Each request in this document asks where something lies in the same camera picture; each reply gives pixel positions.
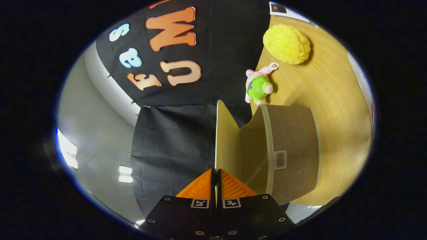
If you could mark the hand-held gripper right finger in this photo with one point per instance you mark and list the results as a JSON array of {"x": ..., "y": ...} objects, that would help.
[{"x": 247, "y": 216}]

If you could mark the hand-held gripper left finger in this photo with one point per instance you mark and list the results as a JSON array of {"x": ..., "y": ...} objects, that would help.
[{"x": 186, "y": 216}]

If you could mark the beige fabric storage box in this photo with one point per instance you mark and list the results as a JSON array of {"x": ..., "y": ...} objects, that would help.
[{"x": 293, "y": 150}]

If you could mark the ceiling light panel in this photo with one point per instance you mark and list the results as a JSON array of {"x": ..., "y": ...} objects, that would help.
[
  {"x": 125, "y": 174},
  {"x": 68, "y": 150}
]

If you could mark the row of small cloth clips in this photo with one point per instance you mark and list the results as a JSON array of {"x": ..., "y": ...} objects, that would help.
[{"x": 134, "y": 101}]

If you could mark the pink and green plush toy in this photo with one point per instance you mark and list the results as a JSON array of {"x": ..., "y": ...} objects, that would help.
[{"x": 258, "y": 88}]

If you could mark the yellow round plush toy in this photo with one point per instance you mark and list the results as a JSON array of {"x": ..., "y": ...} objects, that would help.
[{"x": 287, "y": 45}]

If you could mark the white book with portrait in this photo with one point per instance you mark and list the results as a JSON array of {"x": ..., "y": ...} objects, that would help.
[{"x": 290, "y": 12}]

